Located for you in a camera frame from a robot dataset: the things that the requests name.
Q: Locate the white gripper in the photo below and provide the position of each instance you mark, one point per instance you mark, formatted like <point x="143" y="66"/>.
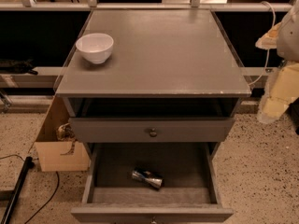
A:
<point x="290" y="36"/>

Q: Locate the silver blue redbull can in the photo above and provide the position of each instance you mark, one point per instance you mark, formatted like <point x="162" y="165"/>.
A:
<point x="147" y="177"/>

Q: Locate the grey drawer cabinet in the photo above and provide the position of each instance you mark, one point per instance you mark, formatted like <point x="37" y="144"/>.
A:
<point x="166" y="64"/>

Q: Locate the grey open middle drawer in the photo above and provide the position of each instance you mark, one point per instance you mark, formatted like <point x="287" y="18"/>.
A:
<point x="189" y="192"/>

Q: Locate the round metal drawer knob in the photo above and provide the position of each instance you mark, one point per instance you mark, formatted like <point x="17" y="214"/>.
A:
<point x="152" y="133"/>

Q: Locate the grey upper drawer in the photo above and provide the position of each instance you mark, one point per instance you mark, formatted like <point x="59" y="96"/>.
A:
<point x="104" y="130"/>

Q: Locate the white ceramic bowl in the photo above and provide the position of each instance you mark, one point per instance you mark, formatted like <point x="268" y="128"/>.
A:
<point x="95" y="48"/>

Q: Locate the crumpled item in box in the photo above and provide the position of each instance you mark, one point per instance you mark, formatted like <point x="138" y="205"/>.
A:
<point x="65" y="133"/>

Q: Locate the cardboard box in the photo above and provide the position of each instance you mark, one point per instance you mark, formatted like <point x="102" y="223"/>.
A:
<point x="55" y="155"/>

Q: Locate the black bar on floor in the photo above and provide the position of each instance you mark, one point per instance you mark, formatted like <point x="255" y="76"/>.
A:
<point x="12" y="196"/>

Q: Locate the black object on ledge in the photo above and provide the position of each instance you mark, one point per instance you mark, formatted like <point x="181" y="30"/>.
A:
<point x="8" y="66"/>

